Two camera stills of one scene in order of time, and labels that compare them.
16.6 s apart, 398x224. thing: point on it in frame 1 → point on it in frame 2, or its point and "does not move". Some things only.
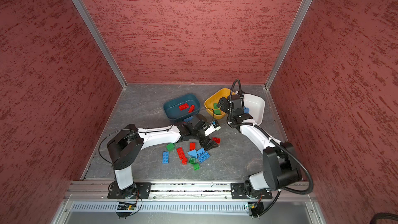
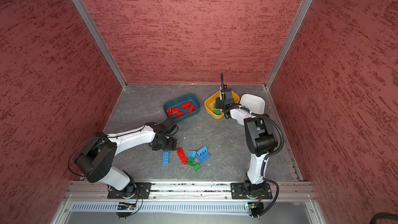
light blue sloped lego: x=193 y=153 does not move
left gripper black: x=209 y=145 → x=171 y=145
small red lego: x=192 y=109 does not move
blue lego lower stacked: x=203 y=156 does not move
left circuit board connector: x=124 y=206 does not move
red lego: x=217 y=140 → x=169 y=111
